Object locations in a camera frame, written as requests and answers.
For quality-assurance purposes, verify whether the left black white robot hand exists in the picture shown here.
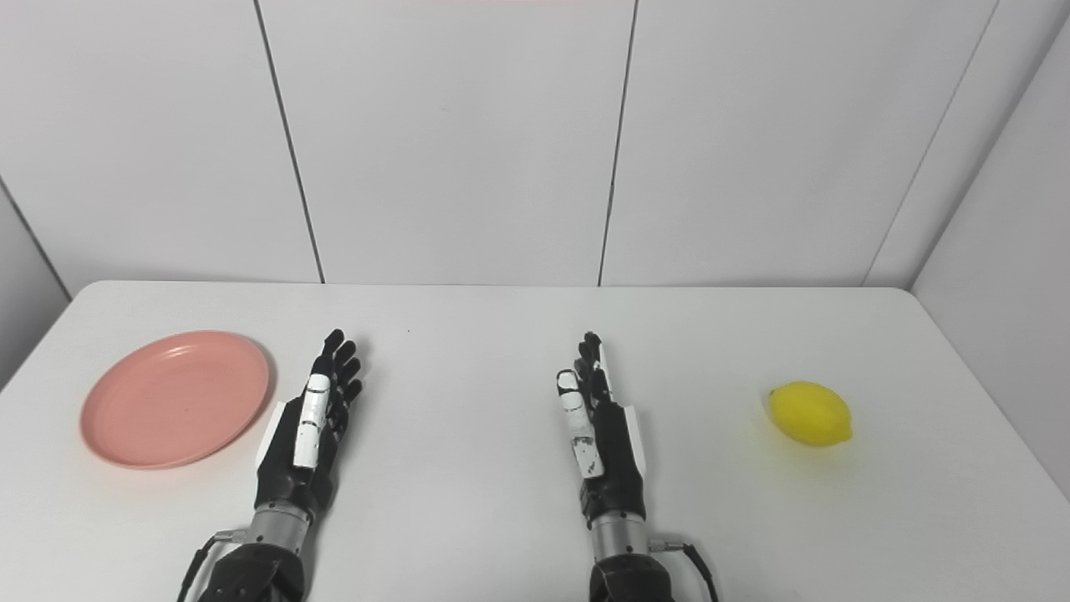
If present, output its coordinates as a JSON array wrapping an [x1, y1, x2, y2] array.
[[254, 329, 364, 523]]

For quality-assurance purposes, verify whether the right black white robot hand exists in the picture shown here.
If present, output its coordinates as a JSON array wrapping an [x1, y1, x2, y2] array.
[[555, 332, 650, 528]]

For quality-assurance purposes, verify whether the pink round plate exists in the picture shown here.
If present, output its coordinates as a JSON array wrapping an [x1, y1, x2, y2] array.
[[80, 330, 272, 470]]

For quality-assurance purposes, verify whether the yellow lemon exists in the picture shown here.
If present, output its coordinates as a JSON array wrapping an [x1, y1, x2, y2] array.
[[767, 381, 854, 447]]

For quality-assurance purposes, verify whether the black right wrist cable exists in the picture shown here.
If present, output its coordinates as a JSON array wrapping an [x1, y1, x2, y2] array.
[[649, 539, 721, 602]]

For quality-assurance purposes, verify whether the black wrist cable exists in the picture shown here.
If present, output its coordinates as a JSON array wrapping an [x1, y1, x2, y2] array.
[[176, 528, 252, 602], [649, 539, 721, 602]]

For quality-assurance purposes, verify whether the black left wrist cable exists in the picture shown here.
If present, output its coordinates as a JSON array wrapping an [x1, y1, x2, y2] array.
[[176, 528, 252, 602]]

